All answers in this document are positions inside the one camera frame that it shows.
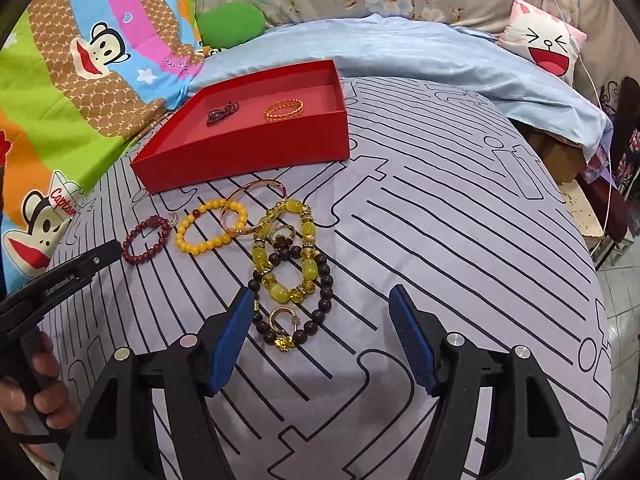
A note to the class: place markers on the light blue blanket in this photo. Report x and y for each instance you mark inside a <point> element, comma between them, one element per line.
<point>425,55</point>

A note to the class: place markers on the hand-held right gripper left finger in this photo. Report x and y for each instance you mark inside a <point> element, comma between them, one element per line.
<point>230,340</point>

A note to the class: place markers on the grey line-print bedsheet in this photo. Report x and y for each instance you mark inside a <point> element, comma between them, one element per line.
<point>450,220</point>

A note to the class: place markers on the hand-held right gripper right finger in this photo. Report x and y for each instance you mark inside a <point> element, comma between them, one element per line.
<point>410,340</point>

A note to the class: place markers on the cat face pillow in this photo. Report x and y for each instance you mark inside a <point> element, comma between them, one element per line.
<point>545,40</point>

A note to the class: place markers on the cartoon monkey blanket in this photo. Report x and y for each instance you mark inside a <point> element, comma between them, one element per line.
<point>125,60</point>

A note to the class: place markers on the gold bangle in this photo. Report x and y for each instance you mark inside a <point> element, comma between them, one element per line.
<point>260,183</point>

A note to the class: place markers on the cardboard box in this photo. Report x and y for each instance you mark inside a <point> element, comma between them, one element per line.
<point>555,155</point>

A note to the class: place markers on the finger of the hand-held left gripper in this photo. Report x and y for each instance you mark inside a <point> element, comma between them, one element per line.
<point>102,255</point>

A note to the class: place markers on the beige board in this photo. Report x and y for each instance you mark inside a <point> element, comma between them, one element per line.
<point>582,210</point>

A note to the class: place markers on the dark red stool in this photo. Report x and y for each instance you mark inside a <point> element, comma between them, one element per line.
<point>605,205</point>

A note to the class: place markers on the red jewelry box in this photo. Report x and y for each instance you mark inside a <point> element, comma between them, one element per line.
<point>240,160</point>

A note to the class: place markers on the person's left hand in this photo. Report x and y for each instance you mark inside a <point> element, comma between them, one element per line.
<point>52,400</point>

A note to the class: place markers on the green pillow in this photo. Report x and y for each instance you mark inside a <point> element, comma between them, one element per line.
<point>230,25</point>

